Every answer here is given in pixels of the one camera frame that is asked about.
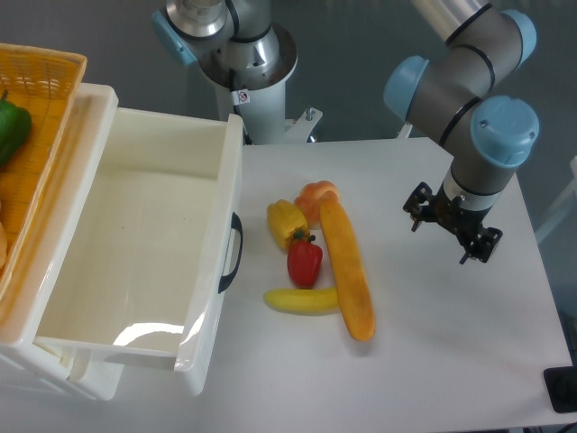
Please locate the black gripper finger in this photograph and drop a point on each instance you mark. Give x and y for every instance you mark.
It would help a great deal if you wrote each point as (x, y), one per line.
(479, 243)
(419, 206)

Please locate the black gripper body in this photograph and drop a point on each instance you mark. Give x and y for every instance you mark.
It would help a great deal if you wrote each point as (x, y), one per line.
(465, 224)

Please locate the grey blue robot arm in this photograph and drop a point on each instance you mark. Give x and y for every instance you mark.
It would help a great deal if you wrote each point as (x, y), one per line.
(449, 101)

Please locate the long orange baguette bread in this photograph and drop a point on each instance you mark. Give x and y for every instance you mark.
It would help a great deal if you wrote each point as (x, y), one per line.
(350, 279)

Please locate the red bell pepper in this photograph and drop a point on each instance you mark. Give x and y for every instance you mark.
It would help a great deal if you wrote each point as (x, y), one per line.
(304, 260)

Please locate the yellow banana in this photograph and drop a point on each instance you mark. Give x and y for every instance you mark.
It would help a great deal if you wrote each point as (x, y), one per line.
(303, 301)

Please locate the yellow bell pepper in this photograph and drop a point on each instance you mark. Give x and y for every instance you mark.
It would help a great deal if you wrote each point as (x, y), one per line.
(286, 223)

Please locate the black device at edge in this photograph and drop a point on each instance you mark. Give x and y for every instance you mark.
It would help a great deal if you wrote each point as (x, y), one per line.
(560, 383)

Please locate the white plastic drawer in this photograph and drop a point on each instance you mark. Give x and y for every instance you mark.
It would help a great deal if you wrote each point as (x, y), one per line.
(139, 283)

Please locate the orange woven basket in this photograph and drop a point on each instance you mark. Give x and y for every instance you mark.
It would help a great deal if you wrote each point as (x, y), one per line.
(45, 83)

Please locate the green bell pepper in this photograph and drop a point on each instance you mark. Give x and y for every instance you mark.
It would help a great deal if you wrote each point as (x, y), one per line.
(16, 126)

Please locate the white drawer cabinet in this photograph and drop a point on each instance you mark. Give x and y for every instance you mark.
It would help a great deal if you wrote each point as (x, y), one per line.
(27, 363)

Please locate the dark drawer handle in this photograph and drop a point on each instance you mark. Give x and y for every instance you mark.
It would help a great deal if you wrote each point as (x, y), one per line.
(234, 253)

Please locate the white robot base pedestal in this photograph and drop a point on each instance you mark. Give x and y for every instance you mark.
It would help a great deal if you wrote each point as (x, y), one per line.
(250, 77)

